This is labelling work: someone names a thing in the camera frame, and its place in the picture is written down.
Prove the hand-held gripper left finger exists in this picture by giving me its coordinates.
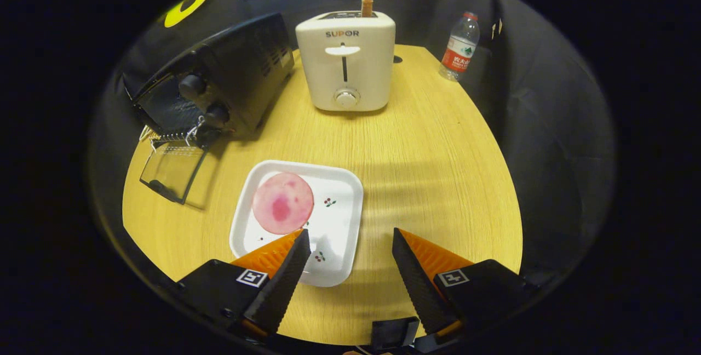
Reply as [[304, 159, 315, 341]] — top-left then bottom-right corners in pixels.
[[176, 229, 312, 339]]

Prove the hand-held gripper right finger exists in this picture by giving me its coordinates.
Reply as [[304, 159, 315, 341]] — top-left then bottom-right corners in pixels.
[[392, 228, 540, 345]]

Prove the pink ham slice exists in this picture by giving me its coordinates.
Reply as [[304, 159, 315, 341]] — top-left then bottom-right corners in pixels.
[[252, 173, 315, 235]]

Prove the white square plate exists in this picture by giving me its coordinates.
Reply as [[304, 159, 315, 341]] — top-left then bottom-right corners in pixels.
[[229, 160, 364, 288]]

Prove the black toaster oven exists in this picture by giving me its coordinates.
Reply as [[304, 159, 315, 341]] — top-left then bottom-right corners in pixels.
[[123, 13, 296, 205]]

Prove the white pop-up toaster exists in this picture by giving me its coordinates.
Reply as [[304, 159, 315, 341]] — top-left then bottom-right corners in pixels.
[[296, 11, 396, 112]]

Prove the red label water bottle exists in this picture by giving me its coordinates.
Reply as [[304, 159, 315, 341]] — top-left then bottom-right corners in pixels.
[[439, 12, 481, 82]]

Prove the metal wire oven rack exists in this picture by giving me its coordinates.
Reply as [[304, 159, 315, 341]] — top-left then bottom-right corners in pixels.
[[149, 129, 206, 147]]

